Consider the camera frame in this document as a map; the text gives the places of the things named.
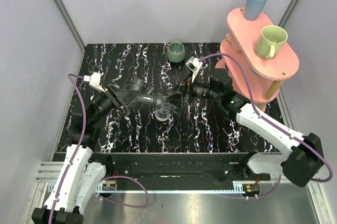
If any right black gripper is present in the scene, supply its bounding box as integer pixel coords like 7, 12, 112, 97
164, 69, 221, 109

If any dark grey pipe tee fitting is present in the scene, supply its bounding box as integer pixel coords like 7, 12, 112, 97
127, 77, 164, 109

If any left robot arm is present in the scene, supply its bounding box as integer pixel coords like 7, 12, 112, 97
32, 84, 146, 223

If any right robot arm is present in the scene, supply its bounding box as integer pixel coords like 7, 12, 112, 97
165, 76, 324, 187

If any teal ceramic bowl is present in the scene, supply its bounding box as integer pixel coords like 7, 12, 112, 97
166, 42, 185, 63

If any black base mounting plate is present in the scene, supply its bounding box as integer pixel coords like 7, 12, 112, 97
90, 153, 270, 181

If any pink three-tier shelf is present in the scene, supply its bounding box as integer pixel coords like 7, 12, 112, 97
215, 7, 300, 111

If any green ceramic mug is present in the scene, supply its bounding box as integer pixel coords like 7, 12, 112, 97
254, 25, 288, 60

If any blue plastic cup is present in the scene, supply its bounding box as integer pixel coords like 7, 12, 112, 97
244, 0, 267, 21

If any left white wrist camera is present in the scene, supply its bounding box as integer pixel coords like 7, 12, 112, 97
83, 72, 106, 93

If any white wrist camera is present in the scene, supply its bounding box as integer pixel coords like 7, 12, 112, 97
83, 72, 106, 93
185, 56, 203, 83

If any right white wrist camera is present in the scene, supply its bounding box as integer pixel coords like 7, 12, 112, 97
185, 56, 203, 83

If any aluminium rail frame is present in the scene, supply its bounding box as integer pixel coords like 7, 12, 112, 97
34, 162, 324, 196

